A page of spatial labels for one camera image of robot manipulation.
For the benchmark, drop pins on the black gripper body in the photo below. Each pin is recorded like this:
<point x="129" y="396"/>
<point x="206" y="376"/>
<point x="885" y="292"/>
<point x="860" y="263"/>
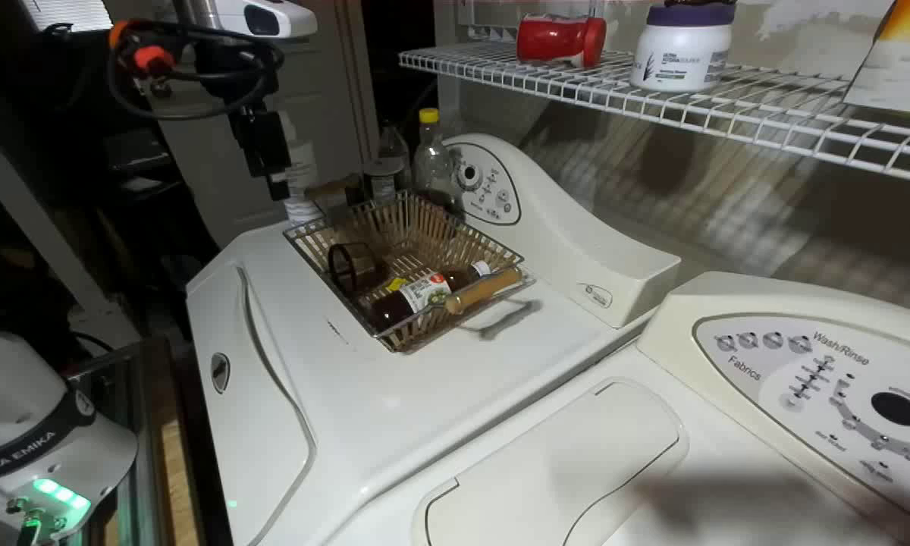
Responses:
<point x="263" y="141"/>

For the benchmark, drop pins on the red container with white lid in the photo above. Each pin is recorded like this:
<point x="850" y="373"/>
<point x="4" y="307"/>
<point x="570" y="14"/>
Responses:
<point x="559" y="40"/>

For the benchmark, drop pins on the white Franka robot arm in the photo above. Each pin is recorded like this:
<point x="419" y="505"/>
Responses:
<point x="9" y="396"/>

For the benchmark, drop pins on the blue and white can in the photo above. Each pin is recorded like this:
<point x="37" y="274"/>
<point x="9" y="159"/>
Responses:
<point x="385" y="183"/>

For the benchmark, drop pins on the dark round cup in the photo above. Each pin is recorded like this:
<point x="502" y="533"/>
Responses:
<point x="353" y="267"/>

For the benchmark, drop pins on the small yellow item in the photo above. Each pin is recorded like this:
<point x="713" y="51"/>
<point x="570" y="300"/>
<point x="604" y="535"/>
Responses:
<point x="396" y="285"/>

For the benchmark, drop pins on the clear bottle with yellow cap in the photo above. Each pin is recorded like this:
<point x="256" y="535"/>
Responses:
<point x="437" y="168"/>

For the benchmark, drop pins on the brown bottle with colourful label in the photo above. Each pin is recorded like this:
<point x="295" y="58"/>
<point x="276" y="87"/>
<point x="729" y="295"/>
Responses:
<point x="414" y="295"/>

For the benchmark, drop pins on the dark bottle with white label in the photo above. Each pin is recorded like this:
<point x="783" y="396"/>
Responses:
<point x="471" y="270"/>

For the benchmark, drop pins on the white washing machine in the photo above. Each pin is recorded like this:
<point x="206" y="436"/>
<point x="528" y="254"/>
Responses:
<point x="374" y="403"/>

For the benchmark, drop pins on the white jar with purple lid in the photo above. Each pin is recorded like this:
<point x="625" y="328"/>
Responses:
<point x="683" y="48"/>

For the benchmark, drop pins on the white dryer with dial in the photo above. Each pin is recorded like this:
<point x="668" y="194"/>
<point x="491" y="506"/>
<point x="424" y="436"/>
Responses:
<point x="761" y="425"/>

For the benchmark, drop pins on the orange and white box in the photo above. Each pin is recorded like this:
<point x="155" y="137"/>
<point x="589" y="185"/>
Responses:
<point x="898" y="61"/>

